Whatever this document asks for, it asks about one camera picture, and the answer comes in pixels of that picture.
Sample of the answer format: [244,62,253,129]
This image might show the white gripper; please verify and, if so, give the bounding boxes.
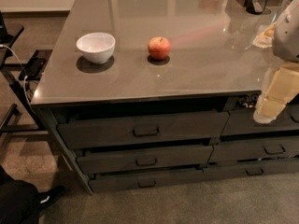
[253,62,299,124]

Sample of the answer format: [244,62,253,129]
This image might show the grey drawer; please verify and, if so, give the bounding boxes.
[77,145,213,174]
[209,136,299,163]
[203,159,299,180]
[89,168,205,193]
[221,105,299,136]
[57,112,229,149]

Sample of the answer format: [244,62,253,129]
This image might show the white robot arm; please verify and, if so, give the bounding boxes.
[253,0,299,124]

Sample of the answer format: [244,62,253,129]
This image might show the red apple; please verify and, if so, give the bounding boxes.
[148,36,171,61]

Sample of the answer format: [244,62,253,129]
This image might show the white ceramic bowl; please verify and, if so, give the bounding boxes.
[76,33,116,64]

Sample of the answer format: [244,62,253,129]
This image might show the black phone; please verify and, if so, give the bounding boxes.
[19,57,46,80]

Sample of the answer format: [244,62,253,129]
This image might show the black shoe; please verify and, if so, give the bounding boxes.
[38,186,65,210]

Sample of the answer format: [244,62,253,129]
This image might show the black side stand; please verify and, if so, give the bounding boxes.
[0,12,51,134]

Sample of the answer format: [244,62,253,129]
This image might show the grey cabinet frame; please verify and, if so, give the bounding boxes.
[36,91,299,193]

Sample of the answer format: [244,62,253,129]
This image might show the white charging cable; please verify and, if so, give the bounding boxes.
[0,44,37,115]

